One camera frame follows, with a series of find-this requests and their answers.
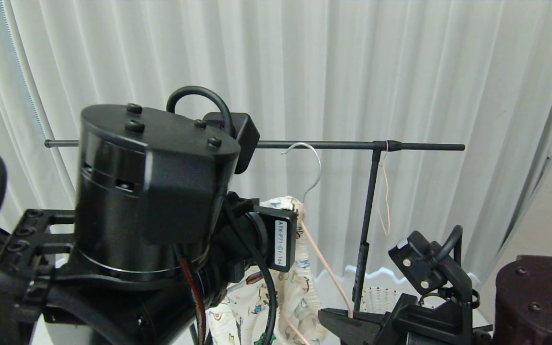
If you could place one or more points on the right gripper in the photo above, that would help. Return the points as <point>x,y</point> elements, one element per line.
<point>424,321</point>

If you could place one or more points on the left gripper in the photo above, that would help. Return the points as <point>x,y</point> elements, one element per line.
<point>281,239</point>

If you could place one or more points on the pink clothes hanger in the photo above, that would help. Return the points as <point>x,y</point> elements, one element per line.
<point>388,211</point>
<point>324,263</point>

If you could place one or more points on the cream printed garment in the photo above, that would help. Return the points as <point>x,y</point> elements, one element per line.
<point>300,287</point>

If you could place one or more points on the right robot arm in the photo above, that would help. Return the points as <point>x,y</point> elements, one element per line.
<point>539,302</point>

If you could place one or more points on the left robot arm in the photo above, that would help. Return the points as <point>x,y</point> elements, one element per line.
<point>151,191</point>

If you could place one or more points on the white laundry basket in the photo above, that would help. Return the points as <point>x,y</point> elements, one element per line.
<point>376,299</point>

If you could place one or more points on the black clothes rack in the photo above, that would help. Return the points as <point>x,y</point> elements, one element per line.
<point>328,144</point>

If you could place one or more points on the white curtain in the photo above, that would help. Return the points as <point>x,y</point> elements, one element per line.
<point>304,72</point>

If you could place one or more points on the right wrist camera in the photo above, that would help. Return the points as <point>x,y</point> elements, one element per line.
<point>415,263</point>

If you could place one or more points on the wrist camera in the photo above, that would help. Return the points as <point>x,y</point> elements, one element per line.
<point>415,263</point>
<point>245,139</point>

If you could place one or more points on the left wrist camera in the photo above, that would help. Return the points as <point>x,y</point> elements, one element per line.
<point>245,139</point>

